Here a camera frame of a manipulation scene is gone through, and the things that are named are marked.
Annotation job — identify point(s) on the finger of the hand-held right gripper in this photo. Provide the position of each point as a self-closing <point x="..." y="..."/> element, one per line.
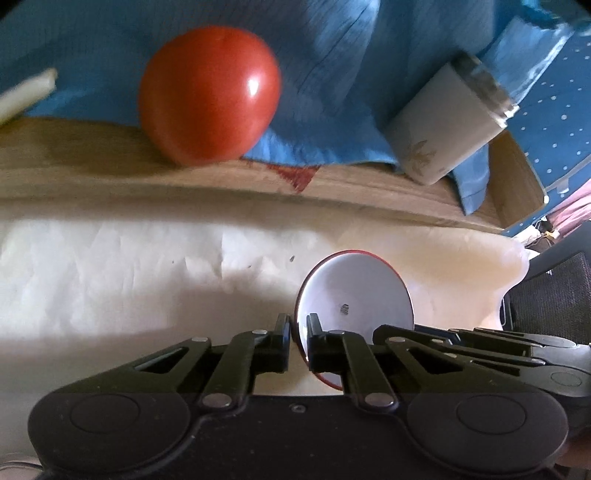
<point x="517" y="337"/>
<point x="443" y="347"/>

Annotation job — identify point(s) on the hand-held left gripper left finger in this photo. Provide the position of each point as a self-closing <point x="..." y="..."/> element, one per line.
<point x="286" y="333"/>

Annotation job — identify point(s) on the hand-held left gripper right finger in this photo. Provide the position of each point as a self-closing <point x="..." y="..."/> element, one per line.
<point x="314" y="333"/>

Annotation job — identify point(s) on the white bowl with red rim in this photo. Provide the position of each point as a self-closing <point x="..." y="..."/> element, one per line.
<point x="360" y="286"/>

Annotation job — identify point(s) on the black mesh chair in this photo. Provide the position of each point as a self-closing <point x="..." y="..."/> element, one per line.
<point x="549" y="295"/>

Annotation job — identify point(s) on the pink cloth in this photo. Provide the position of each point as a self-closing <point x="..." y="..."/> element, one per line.
<point x="572" y="207"/>

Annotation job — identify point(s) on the blue dotted cloth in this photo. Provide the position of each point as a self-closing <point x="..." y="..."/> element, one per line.
<point x="558" y="120"/>

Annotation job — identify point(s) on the white cup with metal rim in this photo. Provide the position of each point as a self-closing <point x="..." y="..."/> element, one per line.
<point x="443" y="124"/>

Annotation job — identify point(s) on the red tomato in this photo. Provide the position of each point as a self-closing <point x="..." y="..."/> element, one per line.
<point x="207" y="92"/>

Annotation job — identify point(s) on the white rod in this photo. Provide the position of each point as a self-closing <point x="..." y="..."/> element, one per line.
<point x="23" y="99"/>

